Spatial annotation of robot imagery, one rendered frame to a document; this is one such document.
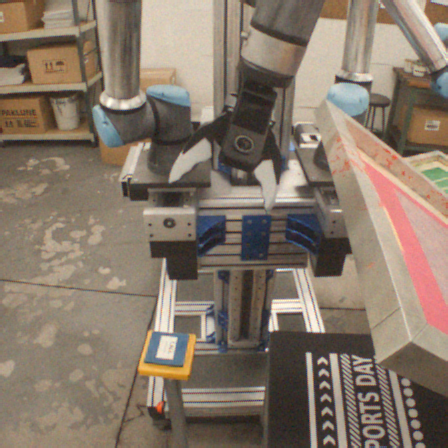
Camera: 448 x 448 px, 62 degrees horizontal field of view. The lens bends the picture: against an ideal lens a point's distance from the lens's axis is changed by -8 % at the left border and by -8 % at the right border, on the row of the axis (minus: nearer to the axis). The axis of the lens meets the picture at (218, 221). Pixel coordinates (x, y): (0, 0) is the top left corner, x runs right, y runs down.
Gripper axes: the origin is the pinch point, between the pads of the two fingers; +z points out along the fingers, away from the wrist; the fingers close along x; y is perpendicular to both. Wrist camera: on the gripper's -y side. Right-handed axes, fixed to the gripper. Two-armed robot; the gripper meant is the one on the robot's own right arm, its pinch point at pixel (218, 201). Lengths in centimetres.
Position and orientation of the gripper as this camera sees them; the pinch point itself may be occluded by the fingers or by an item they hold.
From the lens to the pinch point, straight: 58.4
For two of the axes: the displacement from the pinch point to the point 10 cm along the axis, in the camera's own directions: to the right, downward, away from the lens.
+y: 1.0, -5.8, 8.1
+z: -2.9, 7.6, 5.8
